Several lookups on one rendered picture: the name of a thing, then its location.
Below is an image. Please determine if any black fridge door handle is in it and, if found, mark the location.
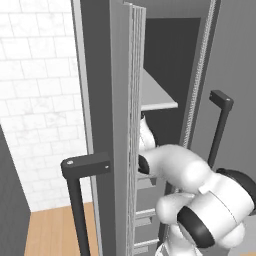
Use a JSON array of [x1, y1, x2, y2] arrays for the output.
[[206, 89, 235, 169], [60, 152, 112, 256]]

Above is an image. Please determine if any dark grey cabinet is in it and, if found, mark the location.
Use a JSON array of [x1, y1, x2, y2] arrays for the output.
[[0, 124, 32, 256]]

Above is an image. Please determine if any grey fridge shelf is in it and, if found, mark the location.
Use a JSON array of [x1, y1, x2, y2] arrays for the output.
[[140, 67, 179, 112]]

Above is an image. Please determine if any grey fridge body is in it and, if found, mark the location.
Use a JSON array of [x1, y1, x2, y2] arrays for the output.
[[133, 0, 214, 256]]

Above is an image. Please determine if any grey fridge door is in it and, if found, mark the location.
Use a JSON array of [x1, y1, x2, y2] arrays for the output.
[[70, 0, 148, 256], [179, 0, 256, 256]]

